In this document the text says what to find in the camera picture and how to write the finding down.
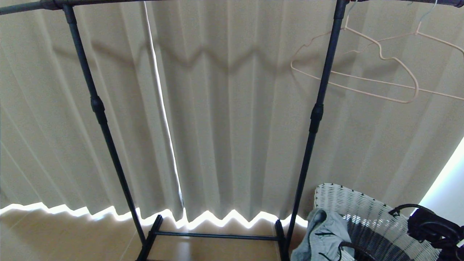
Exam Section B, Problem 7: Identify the pink clothes hanger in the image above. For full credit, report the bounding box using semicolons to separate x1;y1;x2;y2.
328;0;464;101
290;0;420;104

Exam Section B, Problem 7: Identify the black clothes rack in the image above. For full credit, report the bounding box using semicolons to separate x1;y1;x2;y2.
0;0;464;261

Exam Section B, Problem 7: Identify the white laundry basket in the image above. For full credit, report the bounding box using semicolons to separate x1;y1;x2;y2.
314;183;444;261

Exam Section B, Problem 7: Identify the beige curtain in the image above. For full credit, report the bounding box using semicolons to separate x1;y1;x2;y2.
0;0;464;232

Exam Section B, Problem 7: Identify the pale grey garment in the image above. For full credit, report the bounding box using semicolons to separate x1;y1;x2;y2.
290;208;356;261

